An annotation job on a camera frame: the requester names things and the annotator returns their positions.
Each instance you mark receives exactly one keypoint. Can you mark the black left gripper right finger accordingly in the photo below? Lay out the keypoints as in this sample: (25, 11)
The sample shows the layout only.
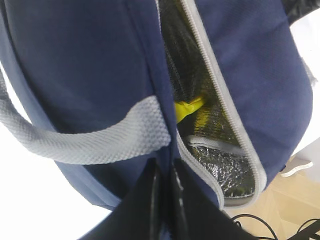
(194, 216)

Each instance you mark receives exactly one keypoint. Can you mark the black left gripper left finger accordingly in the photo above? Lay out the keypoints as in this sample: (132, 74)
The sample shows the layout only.
(137, 217)

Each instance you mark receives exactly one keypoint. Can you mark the yellow banana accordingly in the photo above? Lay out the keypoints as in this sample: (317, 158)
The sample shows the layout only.
(183, 109)

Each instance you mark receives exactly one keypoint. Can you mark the navy blue lunch bag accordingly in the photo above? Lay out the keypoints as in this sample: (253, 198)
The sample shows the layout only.
(98, 80)

